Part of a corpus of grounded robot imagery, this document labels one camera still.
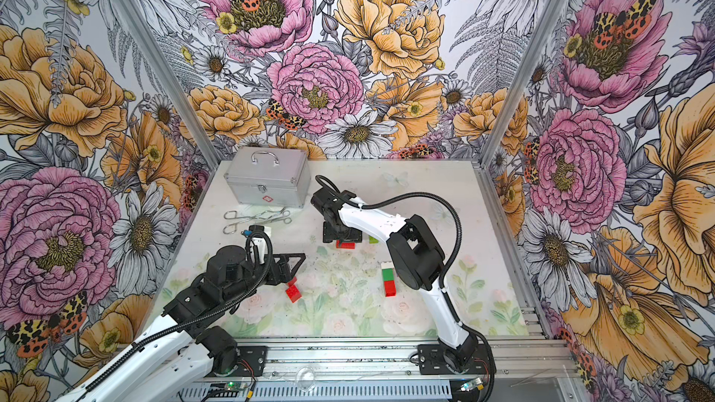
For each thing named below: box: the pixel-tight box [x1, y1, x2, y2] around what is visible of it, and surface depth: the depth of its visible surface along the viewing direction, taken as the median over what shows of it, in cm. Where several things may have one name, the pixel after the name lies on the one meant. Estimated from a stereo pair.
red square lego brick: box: [285, 284, 302, 304], surface depth 85 cm
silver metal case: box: [223, 146, 312, 209], surface depth 101 cm
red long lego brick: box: [336, 240, 357, 250], surface depth 98 cm
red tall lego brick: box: [383, 280, 397, 298], surface depth 87 cm
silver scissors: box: [223, 207, 293, 225], surface depth 107 cm
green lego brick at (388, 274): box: [381, 268, 396, 282], surface depth 91 cm
